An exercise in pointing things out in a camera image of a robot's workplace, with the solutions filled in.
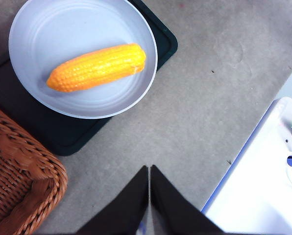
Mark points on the white platform with blue edge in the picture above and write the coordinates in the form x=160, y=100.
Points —
x=256, y=191

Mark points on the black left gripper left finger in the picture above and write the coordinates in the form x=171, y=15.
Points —
x=126, y=210

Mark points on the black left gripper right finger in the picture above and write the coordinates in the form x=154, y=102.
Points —
x=170, y=210

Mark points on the yellow corn cob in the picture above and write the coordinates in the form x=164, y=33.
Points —
x=97, y=67

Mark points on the brown wicker basket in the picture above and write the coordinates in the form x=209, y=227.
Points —
x=21, y=176

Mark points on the black rectangular tray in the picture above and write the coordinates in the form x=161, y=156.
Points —
x=50, y=132

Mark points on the blue round plate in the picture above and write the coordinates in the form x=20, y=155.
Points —
x=75, y=27

